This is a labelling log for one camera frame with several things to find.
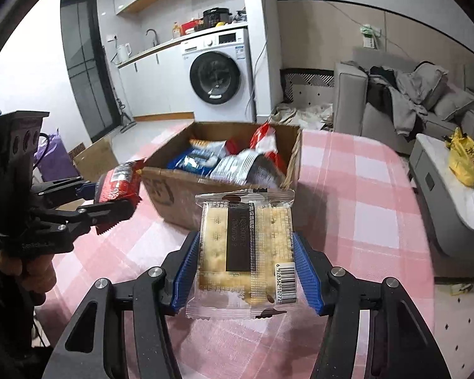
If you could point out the grey sofa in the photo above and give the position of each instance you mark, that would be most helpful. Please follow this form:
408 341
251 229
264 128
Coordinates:
351 98

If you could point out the brown cardboard box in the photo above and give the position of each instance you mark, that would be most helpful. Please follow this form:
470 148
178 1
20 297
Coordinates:
170 197

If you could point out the purple bag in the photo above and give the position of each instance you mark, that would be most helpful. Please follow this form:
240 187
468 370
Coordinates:
55 162

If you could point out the red snack packet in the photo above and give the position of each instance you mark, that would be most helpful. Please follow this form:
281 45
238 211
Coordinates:
118 181

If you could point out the upright mop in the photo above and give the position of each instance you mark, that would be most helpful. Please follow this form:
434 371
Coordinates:
126 120

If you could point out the silver printed snack packet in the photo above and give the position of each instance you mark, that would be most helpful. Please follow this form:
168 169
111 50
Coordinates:
245 167

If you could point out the pile of grey clothes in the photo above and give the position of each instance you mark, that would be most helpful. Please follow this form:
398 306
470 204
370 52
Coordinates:
407 98

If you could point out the red and white snack bag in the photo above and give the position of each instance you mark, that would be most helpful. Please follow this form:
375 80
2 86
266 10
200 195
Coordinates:
266 142

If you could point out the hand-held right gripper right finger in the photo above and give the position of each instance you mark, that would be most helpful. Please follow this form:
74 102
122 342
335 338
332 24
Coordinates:
308 276

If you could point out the yellow bottle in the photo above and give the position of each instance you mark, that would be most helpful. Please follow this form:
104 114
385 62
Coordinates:
176 30

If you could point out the blue and white snack packet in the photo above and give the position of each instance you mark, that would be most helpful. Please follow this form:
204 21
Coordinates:
193 162

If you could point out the dark glass door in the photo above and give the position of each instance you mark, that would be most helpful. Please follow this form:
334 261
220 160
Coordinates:
87 67

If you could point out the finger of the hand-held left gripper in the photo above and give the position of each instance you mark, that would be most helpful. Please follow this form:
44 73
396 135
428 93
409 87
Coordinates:
102 211
63 187

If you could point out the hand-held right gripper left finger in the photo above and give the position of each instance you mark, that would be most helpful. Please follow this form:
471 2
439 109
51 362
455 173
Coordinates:
185 276

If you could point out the red box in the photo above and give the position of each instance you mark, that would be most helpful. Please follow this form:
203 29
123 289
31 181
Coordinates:
189 27

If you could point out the white washing machine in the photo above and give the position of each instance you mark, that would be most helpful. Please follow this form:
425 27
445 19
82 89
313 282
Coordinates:
221 71

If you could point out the white counter cabinet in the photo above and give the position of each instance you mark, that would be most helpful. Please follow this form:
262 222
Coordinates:
154 83

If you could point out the black cooking pot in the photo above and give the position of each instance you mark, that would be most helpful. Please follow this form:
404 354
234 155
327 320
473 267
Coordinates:
217 16

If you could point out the crumpled beige cloth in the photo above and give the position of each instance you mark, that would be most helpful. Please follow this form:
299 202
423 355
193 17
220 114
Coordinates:
300 116

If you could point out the curved metal faucet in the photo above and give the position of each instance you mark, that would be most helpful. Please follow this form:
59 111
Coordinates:
153 35

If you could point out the small cardboard box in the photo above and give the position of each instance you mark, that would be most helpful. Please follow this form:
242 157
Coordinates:
96 162

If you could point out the yellow plastic bag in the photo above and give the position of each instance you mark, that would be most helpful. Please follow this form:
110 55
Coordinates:
464 158

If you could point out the clear cracker packet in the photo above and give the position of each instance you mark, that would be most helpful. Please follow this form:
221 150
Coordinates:
245 252

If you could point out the person's left hand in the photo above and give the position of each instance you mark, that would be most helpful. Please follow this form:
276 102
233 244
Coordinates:
39 276

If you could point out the white electric kettle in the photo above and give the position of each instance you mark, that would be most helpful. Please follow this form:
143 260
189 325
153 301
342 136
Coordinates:
122 53

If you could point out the white dotted floor mat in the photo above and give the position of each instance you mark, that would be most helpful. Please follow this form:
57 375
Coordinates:
466 323

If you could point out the white wall power strip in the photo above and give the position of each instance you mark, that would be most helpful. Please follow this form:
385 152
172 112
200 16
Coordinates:
369 37

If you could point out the grey coffee table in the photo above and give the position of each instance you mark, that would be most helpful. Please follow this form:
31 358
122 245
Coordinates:
442 213

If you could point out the pink plaid tablecloth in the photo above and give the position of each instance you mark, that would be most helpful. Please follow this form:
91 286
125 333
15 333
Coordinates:
359 205

